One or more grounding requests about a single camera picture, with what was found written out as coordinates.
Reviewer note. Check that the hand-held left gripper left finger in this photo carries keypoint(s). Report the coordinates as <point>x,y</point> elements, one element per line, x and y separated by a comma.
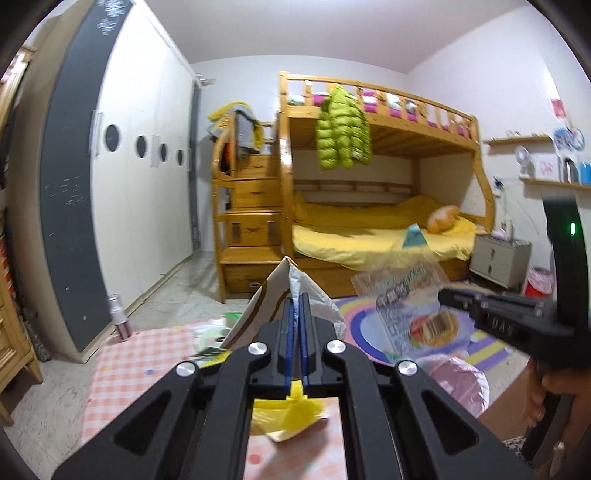
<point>290,332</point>

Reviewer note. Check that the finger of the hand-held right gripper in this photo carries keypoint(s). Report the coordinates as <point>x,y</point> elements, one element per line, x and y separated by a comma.
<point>466,304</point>

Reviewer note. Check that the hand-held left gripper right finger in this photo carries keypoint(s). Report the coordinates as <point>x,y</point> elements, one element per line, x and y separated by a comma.
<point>304,332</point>

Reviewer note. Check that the torn brown white paper carton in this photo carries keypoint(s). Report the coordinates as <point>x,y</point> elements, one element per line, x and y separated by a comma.
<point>258,318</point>

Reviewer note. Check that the clear printed plastic package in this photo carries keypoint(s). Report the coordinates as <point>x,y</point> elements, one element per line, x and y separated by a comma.
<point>401,314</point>

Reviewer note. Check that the pink plastic trash bag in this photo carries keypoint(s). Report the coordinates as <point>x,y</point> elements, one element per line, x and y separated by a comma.
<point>457,383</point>

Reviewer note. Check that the yellow foam net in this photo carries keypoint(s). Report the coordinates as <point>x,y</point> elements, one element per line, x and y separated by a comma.
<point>277,420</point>

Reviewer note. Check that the person's right hand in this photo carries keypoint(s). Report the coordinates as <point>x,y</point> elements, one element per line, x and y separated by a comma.
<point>561,384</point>

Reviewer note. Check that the red bin with pink bag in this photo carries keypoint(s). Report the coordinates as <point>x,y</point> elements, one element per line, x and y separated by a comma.
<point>538,286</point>

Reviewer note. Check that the grey nightstand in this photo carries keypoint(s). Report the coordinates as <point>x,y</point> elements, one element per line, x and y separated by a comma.
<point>498,261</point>

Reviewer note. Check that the round rainbow rug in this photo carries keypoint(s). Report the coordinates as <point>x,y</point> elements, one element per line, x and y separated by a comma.
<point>364,323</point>

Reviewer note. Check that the pale green packet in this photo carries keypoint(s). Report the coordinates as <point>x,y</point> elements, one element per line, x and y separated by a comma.
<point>210,337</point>

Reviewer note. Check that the yellow green wrapper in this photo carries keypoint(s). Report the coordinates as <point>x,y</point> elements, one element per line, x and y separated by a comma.
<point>212,359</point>

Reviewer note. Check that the orange white plush toy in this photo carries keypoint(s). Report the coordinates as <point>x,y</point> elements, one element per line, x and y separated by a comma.
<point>443,219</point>

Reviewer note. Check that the yellow bedsheet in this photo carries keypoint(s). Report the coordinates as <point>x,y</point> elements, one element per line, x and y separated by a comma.
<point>360,240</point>

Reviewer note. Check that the wooden stair drawers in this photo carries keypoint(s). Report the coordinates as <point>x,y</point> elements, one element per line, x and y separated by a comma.
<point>251,230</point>

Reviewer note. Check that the pink checked mat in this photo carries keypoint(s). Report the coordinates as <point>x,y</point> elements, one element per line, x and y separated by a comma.
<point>138,369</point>

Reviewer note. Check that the small white fan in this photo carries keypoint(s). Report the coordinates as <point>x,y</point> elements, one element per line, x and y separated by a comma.
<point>521,157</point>

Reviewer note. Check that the white box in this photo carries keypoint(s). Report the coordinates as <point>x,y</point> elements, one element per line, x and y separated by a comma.
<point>545,166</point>

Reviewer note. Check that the blue container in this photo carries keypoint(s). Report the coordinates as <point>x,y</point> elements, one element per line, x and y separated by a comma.
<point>585,173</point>

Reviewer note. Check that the silver bottle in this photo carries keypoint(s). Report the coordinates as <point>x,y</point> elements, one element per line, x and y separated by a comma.
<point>120,318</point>

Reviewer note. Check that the wooden bunk bed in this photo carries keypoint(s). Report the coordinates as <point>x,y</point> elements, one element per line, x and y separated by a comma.
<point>415,134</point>

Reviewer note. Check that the dark orange garment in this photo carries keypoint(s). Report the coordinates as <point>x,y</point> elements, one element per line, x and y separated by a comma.
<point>224,159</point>

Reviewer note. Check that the green puffer jacket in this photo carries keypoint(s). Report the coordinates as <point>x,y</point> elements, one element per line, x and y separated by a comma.
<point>341,134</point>

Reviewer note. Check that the white grey wardrobe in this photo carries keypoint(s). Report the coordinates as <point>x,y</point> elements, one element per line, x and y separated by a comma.
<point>129,207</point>

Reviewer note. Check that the pink bedding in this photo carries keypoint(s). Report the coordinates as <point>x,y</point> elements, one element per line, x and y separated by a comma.
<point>397,110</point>

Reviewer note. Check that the yellow cloth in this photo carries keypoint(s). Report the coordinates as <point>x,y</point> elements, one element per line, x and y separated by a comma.
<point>221,113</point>

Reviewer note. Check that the wooden cabinet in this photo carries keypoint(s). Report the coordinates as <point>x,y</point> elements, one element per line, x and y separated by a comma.
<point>14,350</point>

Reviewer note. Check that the long wooden wall shelf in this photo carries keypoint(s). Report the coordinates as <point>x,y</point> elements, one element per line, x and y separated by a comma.
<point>554,182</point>

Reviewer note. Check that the short wooden wall shelf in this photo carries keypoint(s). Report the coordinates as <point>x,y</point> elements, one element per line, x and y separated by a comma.
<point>517,139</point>

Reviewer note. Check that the blue white wall decoration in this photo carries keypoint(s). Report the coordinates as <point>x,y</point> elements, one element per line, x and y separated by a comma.
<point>567,137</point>

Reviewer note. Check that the pink wall poster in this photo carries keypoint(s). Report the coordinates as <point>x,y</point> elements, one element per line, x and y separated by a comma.
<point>558,108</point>

